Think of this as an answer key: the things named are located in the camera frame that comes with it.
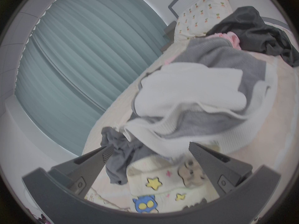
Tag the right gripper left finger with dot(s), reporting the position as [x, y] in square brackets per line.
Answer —
[81, 169]

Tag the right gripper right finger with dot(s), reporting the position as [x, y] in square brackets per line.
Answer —
[219, 169]

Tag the white printed pyjama top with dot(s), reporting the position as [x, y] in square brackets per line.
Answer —
[151, 171]

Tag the bed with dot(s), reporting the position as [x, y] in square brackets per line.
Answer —
[282, 97]

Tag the dark grey garment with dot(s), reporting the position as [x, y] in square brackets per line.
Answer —
[121, 153]

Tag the blue-green curtain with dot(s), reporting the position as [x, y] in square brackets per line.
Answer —
[46, 97]
[93, 31]

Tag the grey and white garment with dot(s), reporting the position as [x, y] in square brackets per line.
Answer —
[186, 90]

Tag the pink garment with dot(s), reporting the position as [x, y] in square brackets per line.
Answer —
[233, 38]

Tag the black garment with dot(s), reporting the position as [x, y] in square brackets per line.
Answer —
[252, 27]

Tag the grey bedside table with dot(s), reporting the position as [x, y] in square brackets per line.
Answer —
[169, 31]

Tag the white printed pillow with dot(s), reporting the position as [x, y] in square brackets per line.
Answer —
[203, 13]

